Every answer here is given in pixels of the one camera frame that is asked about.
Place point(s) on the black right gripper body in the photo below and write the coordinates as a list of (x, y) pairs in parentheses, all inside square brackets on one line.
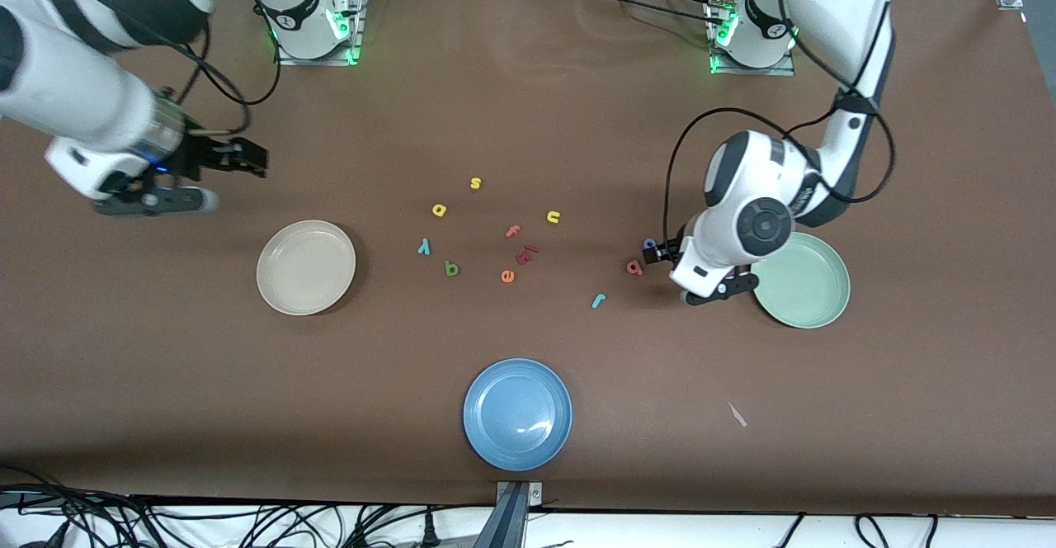
[(202, 154)]

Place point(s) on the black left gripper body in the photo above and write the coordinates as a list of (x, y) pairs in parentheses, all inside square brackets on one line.
[(670, 250)]

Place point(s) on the pink foam letter b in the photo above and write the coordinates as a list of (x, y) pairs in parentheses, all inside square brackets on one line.
[(634, 267)]

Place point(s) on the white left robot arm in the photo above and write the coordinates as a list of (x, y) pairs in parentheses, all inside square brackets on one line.
[(833, 28)]

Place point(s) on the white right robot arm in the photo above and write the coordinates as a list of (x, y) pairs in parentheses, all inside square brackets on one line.
[(66, 94)]

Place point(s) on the beige plate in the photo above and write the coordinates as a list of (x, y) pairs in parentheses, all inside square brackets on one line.
[(306, 267)]

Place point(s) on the green plate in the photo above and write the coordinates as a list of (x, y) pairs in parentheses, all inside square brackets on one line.
[(813, 284)]

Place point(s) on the brown table cover sheet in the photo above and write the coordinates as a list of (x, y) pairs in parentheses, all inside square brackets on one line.
[(577, 119)]

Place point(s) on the white paper scrap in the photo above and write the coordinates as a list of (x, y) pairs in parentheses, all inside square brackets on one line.
[(737, 414)]

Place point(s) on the blue plate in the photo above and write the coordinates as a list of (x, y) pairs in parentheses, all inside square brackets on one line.
[(517, 414)]

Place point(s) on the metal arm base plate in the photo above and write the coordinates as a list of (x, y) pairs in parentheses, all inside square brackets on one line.
[(718, 65), (356, 28)]

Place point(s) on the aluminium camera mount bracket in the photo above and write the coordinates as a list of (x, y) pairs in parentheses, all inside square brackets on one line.
[(513, 515)]

